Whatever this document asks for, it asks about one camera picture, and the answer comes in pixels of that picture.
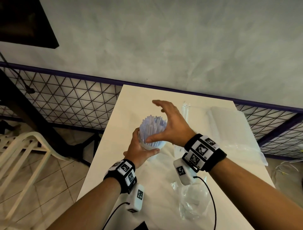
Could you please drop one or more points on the person's right hand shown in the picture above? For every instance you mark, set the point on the person's right hand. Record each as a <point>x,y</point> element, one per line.
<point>177,130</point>

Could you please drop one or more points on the person's left hand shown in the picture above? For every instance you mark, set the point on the person's left hand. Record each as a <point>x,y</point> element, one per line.
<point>137,156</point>

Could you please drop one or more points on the clear plastic cup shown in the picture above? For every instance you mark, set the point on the clear plastic cup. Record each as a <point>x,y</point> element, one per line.
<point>153,145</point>

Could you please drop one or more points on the cluster of white straws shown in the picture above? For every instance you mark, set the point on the cluster of white straws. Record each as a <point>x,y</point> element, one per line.
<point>152,125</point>

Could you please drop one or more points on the pack of straws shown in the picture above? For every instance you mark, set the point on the pack of straws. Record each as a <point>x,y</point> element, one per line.
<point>232,132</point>

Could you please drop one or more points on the clear plastic bag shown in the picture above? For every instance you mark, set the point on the clear plastic bag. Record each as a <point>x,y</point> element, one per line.
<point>191,201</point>

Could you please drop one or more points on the person's right forearm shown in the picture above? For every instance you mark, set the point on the person's right forearm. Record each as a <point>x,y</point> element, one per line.
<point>255,194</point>

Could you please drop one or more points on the person's left forearm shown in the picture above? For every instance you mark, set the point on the person's left forearm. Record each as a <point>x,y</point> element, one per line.
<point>87,208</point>

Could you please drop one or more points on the clear acrylic sign stand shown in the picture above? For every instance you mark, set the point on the clear acrylic sign stand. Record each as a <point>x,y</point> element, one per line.
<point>188,110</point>

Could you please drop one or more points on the black flat object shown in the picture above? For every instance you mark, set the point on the black flat object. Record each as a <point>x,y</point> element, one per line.
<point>139,226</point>

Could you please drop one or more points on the white plastic chair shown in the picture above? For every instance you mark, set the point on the white plastic chair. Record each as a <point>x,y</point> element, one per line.
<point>30,137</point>

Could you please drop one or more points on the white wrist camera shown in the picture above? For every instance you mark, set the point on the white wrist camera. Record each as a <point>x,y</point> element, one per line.
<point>183,173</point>
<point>137,199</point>

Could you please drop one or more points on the dark wooden post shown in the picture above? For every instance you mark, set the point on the dark wooden post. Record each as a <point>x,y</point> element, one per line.
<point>23,106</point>

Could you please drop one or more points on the black wall television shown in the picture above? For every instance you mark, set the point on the black wall television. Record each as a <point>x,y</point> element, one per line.
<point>26,23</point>

